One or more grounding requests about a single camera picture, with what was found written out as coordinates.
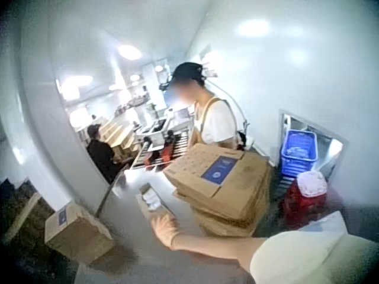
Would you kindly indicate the stack of upright cardboard boxes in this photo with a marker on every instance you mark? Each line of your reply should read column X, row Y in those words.
column 118, row 136

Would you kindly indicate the person's right fingers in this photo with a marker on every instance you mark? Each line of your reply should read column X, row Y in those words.
column 159, row 222

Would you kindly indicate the blue plastic crate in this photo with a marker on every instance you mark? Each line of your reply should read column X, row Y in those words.
column 299, row 154

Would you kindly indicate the stack of flat cardboard boxes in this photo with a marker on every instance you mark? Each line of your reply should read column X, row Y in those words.
column 225, row 186

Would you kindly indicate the person's right hand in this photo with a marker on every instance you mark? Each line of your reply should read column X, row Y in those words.
column 165, row 229

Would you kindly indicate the small open cardboard box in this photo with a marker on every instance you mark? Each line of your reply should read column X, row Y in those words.
column 151, row 196

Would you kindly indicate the roller conveyor with sealing machine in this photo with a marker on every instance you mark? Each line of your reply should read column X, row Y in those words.
column 165, row 145

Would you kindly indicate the cardboard box with blue label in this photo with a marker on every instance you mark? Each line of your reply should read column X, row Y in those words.
column 78, row 233

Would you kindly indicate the red bin with white cover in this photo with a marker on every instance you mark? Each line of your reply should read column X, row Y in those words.
column 306, row 192

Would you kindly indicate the metal-framed wall hatch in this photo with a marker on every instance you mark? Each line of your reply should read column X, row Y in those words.
column 331, row 142

